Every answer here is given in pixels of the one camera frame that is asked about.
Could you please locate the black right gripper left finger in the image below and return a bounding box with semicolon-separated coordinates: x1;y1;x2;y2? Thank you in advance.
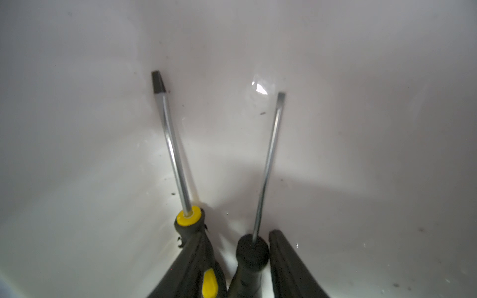
148;233;209;298

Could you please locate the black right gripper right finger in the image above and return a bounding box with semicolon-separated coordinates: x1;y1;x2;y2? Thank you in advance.
269;230;329;298

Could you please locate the black handled screwdriver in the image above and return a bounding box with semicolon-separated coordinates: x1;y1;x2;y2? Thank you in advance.
227;92;286;298

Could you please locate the black yellow screwdriver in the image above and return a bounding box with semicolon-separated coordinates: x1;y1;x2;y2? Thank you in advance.
152;70;227;298

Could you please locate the white storage box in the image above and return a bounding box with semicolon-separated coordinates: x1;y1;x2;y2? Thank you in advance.
1;1;477;298

